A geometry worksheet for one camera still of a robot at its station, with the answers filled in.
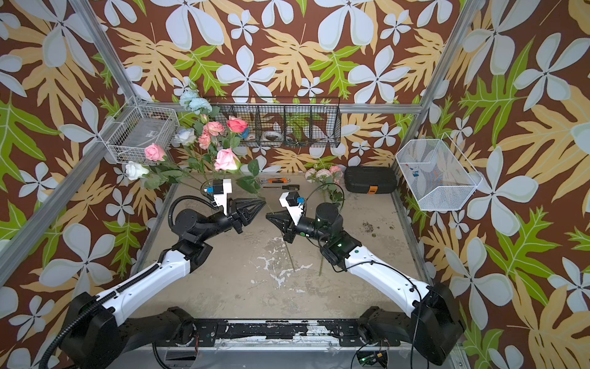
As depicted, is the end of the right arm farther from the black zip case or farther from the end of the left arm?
the black zip case

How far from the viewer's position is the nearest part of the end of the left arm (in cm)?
59

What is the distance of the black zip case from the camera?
111cm

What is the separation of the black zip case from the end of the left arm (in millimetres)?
628

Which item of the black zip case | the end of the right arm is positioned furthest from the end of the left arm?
the black zip case
